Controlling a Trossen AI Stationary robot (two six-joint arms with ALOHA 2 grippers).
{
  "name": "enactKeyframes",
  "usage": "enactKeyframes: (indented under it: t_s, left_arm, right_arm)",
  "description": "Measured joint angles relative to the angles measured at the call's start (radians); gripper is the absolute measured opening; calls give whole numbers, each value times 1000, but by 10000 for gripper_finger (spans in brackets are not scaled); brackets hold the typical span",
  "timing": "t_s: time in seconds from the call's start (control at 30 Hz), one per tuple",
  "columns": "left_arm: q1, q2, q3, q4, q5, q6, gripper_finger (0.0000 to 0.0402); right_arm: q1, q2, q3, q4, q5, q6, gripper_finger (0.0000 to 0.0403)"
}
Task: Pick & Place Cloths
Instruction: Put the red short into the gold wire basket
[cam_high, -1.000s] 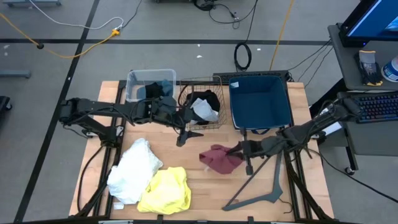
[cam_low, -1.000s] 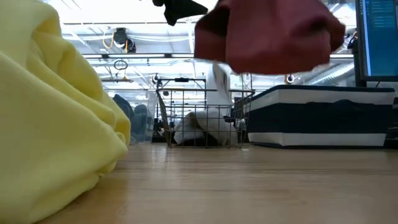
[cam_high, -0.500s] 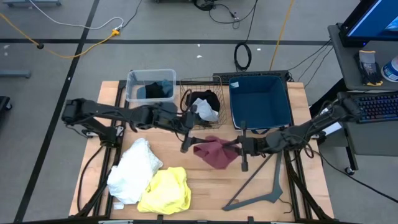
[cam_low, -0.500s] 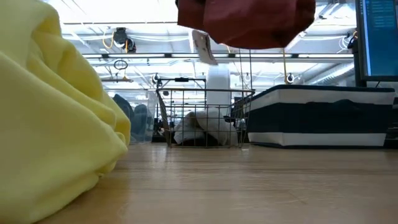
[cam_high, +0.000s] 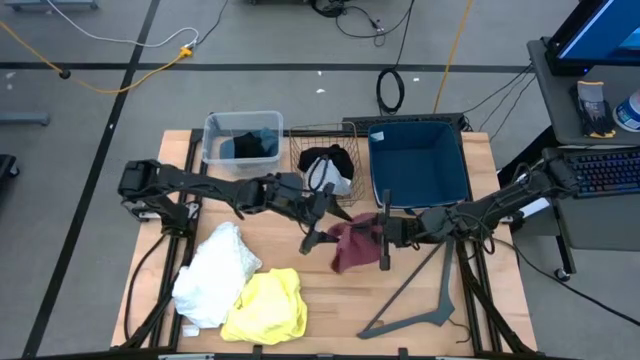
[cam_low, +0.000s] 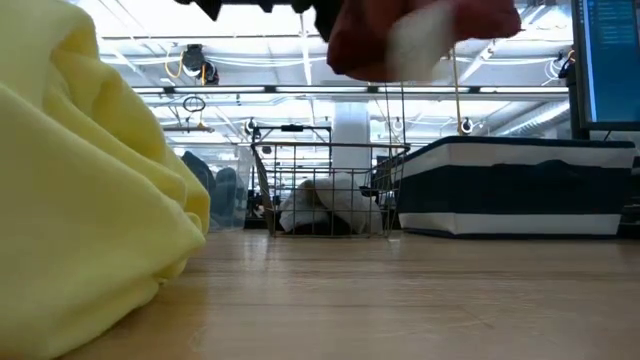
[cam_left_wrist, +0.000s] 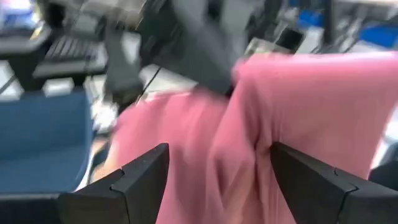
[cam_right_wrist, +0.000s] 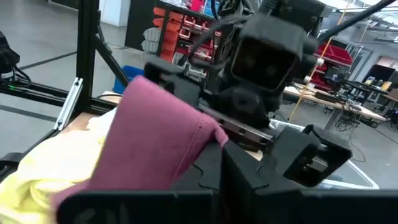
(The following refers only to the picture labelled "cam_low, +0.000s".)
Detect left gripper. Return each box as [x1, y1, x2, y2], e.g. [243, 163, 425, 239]
[174, 0, 351, 44]

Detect black cable loop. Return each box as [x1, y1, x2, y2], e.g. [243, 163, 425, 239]
[181, 95, 208, 114]

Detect clear plastic bin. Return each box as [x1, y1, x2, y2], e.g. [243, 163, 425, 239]
[177, 144, 257, 234]

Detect black round fixture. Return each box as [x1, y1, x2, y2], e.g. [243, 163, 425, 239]
[181, 43, 221, 86]

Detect long horizontal metal rail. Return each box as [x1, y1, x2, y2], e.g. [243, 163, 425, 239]
[132, 84, 571, 97]

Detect yellow cloth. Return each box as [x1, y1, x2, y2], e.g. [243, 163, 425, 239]
[0, 0, 211, 360]

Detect maroon cloth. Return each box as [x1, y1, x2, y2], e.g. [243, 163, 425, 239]
[327, 0, 523, 84]

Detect yellow cable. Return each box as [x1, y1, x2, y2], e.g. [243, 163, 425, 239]
[448, 44, 465, 137]

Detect blue plastic bin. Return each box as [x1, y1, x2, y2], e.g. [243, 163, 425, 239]
[394, 134, 639, 240]

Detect computer monitor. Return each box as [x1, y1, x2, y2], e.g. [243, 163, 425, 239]
[567, 0, 640, 142]

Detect gold wire basket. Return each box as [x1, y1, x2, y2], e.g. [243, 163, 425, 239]
[249, 141, 412, 239]

